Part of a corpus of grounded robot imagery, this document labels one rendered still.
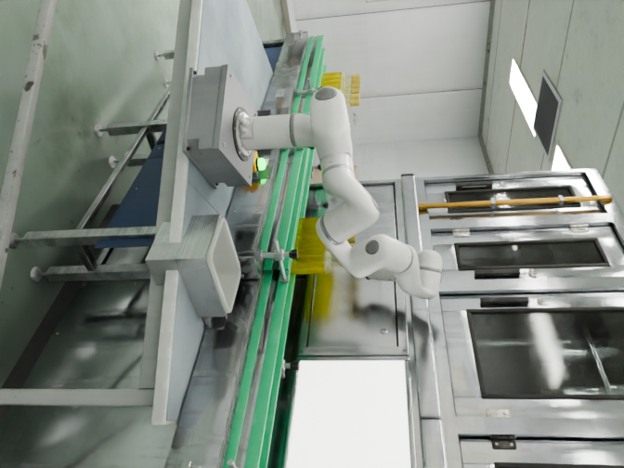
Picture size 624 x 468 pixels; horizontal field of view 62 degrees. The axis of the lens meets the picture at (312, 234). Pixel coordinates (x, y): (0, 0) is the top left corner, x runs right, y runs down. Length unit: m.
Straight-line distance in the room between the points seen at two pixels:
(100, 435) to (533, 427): 1.19
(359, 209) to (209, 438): 0.64
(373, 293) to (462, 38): 6.17
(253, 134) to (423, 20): 6.14
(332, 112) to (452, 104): 6.74
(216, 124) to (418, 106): 6.70
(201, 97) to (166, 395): 0.77
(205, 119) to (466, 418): 1.05
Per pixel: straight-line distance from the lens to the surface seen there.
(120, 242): 1.78
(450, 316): 1.73
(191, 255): 1.30
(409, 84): 7.82
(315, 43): 2.96
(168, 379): 1.31
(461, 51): 7.71
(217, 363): 1.41
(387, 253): 1.29
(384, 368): 1.55
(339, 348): 1.60
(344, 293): 1.75
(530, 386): 1.62
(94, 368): 1.85
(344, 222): 1.26
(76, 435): 1.73
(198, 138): 1.40
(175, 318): 1.32
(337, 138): 1.29
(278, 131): 1.46
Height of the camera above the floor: 1.27
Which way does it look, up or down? 8 degrees down
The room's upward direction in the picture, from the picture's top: 88 degrees clockwise
